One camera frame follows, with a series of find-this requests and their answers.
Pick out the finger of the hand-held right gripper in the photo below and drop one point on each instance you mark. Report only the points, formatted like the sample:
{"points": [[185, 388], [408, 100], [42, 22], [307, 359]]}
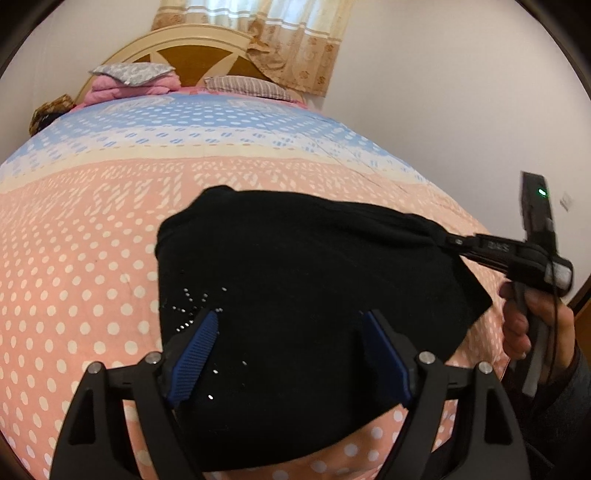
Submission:
{"points": [[459, 243]]}

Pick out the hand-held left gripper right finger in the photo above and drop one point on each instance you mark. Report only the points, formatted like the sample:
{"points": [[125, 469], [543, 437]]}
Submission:
{"points": [[388, 360]]}

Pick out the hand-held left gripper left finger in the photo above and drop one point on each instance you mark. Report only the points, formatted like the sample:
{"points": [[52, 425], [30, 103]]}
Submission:
{"points": [[194, 355]]}

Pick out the black pants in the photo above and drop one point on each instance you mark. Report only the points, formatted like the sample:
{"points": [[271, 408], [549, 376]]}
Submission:
{"points": [[295, 277]]}

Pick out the person's right forearm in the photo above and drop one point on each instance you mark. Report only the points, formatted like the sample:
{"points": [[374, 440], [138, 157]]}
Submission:
{"points": [[568, 415]]}

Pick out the person's right hand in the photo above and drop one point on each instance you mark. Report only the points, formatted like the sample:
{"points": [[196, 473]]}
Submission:
{"points": [[513, 323]]}

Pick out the pink polka dot bedsheet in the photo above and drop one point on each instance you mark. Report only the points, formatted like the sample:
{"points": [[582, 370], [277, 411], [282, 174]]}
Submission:
{"points": [[92, 207]]}

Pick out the beige patterned curtain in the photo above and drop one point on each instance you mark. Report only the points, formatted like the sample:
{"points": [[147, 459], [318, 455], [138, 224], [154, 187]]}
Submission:
{"points": [[300, 46]]}

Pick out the striped pillow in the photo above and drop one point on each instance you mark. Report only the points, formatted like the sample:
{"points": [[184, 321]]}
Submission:
{"points": [[249, 86]]}

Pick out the pink folded blanket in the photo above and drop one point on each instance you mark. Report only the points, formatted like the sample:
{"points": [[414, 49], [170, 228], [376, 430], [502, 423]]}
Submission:
{"points": [[129, 90]]}

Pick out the brown cloth bundle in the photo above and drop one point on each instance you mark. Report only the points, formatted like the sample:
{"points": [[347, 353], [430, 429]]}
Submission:
{"points": [[48, 113]]}

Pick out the grey patterned pillow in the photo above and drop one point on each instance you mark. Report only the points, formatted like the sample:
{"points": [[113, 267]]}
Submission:
{"points": [[131, 73]]}

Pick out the cream wooden headboard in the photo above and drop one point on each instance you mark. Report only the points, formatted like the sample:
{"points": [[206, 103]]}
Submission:
{"points": [[194, 50]]}

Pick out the brown wooden door frame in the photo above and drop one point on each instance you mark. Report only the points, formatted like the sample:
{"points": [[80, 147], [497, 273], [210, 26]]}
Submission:
{"points": [[582, 295]]}

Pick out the white wall socket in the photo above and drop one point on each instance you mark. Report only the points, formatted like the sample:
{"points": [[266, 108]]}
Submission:
{"points": [[566, 201]]}

